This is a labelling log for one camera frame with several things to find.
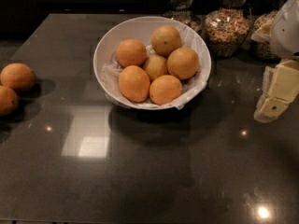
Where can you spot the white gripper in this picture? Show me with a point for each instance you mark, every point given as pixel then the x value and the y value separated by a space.
pixel 286 32

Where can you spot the orange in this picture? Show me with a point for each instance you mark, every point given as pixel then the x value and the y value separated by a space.
pixel 155 66
pixel 9 100
pixel 19 77
pixel 183 63
pixel 134 83
pixel 165 89
pixel 165 39
pixel 131 52

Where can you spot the orange at bowl top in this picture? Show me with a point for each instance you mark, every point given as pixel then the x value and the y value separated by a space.
pixel 165 39

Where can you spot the white bowl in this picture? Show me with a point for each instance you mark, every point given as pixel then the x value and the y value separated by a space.
pixel 137 28

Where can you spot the right glass cereal jar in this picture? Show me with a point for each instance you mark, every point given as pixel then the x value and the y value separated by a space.
pixel 261 51

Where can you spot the glass cereal jar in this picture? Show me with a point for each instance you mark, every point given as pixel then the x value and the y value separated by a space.
pixel 228 27
pixel 181 10
pixel 261 51

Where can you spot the middle glass cereal jar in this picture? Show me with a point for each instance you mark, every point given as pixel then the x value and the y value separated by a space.
pixel 228 27

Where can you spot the left glass cereal jar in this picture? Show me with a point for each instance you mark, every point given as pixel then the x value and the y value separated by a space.
pixel 181 10

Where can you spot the white paper liner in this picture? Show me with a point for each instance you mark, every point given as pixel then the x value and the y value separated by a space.
pixel 193 86

